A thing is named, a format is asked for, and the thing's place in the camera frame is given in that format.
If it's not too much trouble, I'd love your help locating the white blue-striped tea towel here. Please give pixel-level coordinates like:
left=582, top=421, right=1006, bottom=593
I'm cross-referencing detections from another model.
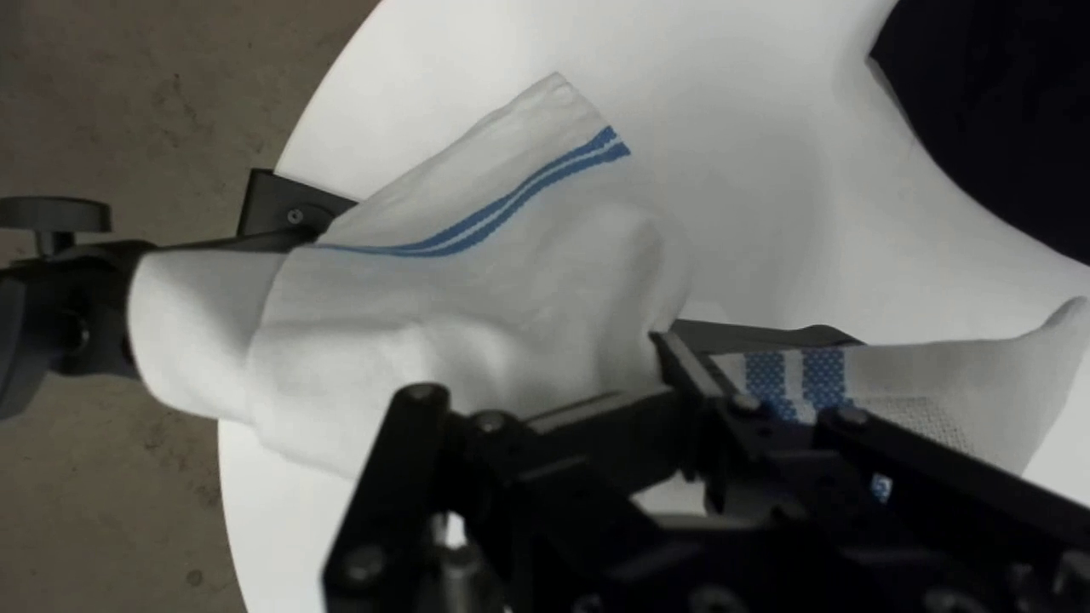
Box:
left=124, top=68, right=1090, bottom=494

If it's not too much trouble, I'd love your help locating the black garment with white print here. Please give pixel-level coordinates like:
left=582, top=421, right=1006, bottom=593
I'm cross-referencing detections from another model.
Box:
left=870, top=0, right=1090, bottom=262

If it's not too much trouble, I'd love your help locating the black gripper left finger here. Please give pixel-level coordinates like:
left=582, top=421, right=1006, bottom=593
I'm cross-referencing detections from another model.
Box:
left=320, top=384, right=697, bottom=613

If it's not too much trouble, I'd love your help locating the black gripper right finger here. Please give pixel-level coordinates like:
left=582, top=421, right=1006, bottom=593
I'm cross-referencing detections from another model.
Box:
left=655, top=334, right=1090, bottom=613

